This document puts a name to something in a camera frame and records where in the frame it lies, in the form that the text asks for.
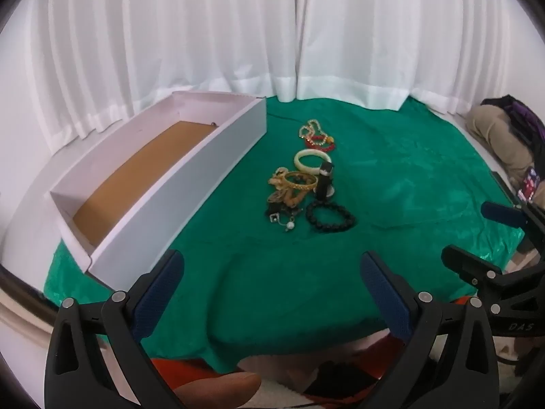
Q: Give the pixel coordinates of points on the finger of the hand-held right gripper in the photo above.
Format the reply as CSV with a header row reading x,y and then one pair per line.
x,y
502,215
468,264

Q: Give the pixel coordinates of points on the orange patterned garment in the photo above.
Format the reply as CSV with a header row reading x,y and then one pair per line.
x,y
170,370

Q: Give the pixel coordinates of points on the black wrist watch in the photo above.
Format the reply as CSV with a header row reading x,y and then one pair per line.
x,y
325,183

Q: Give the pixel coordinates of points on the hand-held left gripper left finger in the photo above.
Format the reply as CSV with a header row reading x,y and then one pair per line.
x,y
157,289

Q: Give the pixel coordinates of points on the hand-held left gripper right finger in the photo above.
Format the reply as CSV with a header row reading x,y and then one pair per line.
x,y
387,294

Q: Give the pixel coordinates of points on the person's left hand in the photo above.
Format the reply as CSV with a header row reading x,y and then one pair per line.
x,y
221,390

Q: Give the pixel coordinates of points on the beige garment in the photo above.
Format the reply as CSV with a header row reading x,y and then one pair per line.
x,y
494,132

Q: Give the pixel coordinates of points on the smartphone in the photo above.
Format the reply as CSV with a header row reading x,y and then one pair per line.
x,y
529,184

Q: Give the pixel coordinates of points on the gold bangle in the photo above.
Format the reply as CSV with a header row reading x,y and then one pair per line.
x,y
300,187

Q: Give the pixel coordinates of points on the green cloth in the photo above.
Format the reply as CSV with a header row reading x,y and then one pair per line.
x,y
383,170

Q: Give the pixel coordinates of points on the purple black bag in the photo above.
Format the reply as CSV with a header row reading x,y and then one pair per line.
x,y
523,115

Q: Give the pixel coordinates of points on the white cardboard box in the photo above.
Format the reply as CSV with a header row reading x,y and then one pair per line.
x,y
179,196

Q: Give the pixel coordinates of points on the white jade bangle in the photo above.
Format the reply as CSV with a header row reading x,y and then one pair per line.
x,y
313,152

